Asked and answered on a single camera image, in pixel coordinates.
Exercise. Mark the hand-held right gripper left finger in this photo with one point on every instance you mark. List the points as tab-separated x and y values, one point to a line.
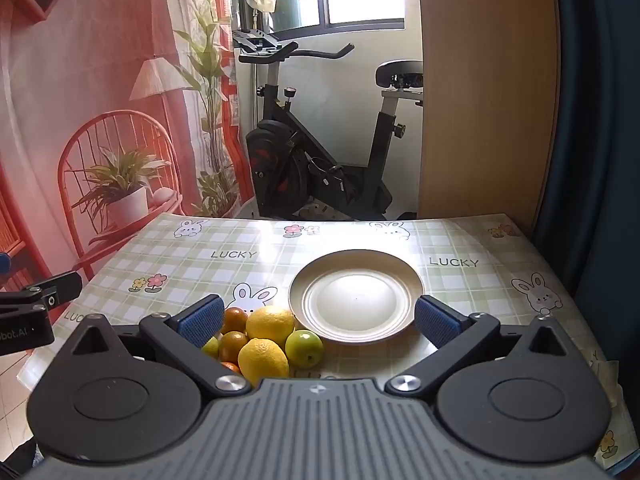
202	322

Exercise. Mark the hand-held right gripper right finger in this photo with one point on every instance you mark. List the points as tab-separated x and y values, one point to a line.
437	322

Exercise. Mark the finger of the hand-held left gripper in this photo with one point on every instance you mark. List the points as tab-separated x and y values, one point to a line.
55	290
4	264

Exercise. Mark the yellow-green round fruit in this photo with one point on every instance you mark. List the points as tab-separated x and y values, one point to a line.
212	346

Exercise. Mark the orange mandarin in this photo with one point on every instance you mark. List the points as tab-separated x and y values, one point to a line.
236	319
233	346
231	367

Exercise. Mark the yellow lemon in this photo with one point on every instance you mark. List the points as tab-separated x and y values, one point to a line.
270	324
263	358

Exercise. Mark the cream round plate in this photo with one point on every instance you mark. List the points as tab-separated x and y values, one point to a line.
357	300

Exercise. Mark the green apple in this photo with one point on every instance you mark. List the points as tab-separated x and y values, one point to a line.
304	348

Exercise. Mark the checkered bunny tablecloth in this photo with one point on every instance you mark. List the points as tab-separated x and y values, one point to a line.
175	265

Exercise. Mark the printed red backdrop curtain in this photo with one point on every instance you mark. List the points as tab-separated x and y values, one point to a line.
100	110

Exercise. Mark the black exercise bike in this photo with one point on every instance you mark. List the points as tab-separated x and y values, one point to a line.
300	160

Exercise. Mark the wooden panel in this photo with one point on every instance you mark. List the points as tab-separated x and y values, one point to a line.
485	90

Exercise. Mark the dark blue curtain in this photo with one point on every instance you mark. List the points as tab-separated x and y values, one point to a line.
595	135

